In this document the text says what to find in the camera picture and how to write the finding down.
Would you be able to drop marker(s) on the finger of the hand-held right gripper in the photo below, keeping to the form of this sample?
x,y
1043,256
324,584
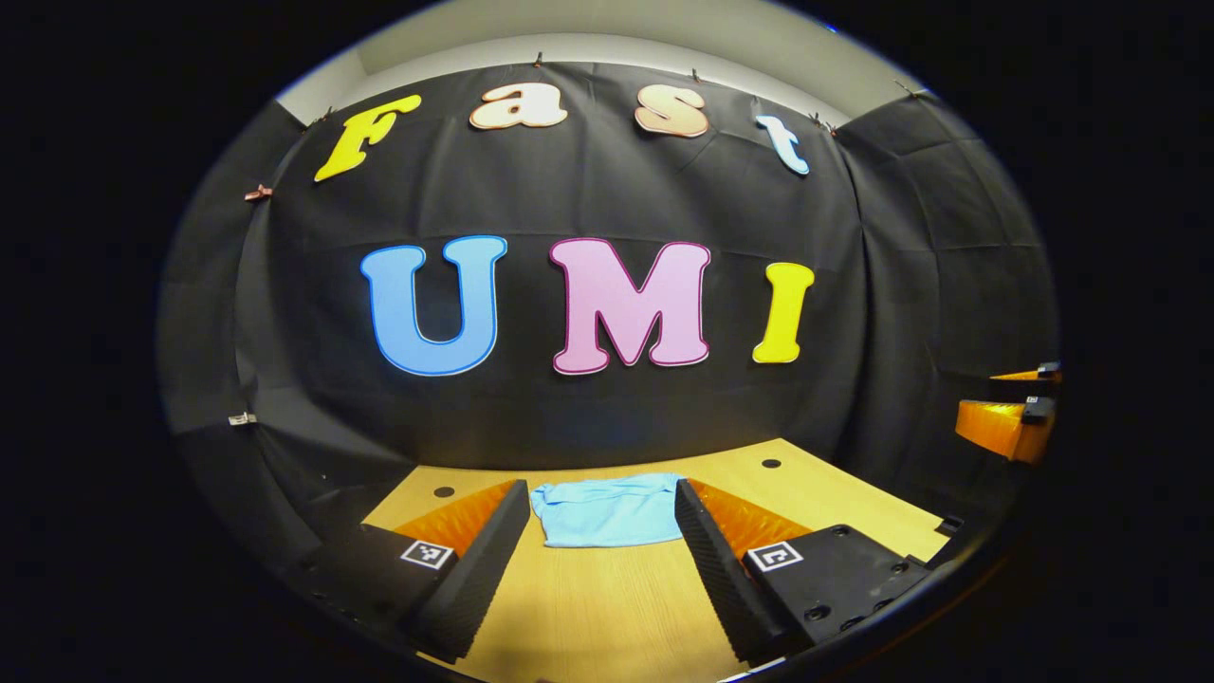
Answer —
x,y
991,427
1029,374

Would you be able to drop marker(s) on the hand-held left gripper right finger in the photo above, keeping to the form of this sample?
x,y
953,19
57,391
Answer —
x,y
721,579

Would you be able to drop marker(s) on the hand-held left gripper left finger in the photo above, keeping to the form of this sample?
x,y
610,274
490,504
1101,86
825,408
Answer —
x,y
488,560

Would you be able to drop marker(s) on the light blue T-shirt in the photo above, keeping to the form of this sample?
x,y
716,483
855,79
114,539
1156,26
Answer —
x,y
607,512

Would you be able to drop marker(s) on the white backdrop clip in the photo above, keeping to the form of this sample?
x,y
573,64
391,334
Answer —
x,y
242,418

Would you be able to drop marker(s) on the black backdrop cloth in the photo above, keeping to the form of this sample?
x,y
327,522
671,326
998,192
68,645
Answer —
x,y
588,190

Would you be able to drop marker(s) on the copper backdrop clip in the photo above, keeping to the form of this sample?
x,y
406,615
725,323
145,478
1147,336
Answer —
x,y
258,193

